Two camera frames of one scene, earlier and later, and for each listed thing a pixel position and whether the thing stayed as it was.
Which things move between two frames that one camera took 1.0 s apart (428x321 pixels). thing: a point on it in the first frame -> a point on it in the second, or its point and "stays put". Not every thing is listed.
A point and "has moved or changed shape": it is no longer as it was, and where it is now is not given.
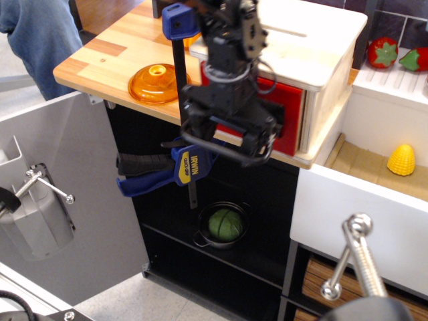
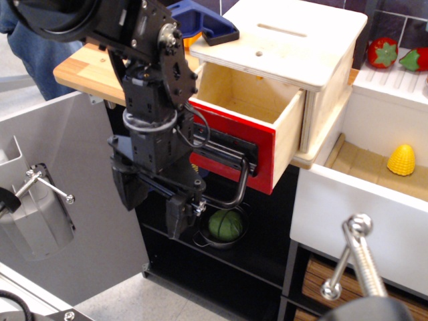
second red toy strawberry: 416,59 stays put
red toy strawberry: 382,52 stays put
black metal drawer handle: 249,158 has moved or changed shape
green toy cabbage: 225,225 stays put
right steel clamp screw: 355,228 stays put
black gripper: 233,105 -> 162,158
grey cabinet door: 73,137 stays put
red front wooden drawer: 279,94 has moved or changed shape
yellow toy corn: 402,160 stays put
